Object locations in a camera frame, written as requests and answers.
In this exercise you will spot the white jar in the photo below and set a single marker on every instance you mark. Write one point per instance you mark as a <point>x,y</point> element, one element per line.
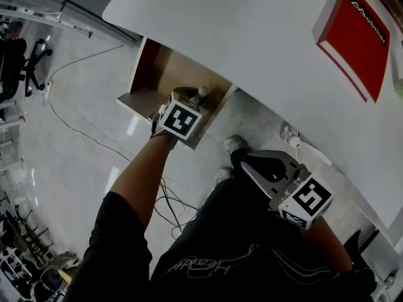
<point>291,136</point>

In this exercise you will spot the white power strip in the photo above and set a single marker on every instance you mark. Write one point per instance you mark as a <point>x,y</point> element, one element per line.
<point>48,93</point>

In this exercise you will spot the person's right forearm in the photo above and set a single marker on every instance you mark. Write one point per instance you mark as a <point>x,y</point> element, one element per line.
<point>330,247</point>

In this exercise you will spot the person's black shirt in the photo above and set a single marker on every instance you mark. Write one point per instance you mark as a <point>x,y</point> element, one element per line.
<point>220,256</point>

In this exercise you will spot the white metal table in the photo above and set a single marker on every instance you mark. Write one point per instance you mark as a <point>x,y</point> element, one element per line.
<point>9,127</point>

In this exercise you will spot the person's left forearm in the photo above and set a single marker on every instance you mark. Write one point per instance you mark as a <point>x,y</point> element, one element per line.
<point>145,175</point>

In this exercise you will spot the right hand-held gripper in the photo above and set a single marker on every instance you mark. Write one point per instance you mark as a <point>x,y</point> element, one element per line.
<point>310,200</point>

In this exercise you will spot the white vase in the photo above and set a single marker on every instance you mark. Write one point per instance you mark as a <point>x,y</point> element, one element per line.
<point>398,83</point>

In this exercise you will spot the white wooden drawer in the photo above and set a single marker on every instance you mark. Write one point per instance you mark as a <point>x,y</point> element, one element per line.
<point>151,74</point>

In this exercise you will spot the black bag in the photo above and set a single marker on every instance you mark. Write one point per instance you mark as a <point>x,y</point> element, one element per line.
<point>359,250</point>

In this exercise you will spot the white desk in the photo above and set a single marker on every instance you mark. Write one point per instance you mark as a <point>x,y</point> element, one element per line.
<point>252,42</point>

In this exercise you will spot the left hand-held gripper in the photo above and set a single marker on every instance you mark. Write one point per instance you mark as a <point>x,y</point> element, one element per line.
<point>181,118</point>

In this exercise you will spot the person's white shoe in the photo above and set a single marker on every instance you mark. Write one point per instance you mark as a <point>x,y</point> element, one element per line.
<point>223,175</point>
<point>233,144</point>

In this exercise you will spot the black office chair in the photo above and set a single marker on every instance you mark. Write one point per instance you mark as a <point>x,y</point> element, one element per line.
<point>15,64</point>

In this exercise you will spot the red book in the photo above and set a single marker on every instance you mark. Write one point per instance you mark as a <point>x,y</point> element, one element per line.
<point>359,42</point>

